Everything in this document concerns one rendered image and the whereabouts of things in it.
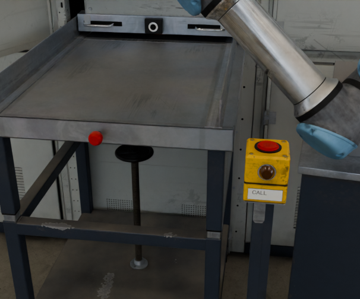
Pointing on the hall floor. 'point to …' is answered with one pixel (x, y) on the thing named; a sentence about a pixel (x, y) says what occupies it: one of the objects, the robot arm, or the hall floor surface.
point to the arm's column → (336, 240)
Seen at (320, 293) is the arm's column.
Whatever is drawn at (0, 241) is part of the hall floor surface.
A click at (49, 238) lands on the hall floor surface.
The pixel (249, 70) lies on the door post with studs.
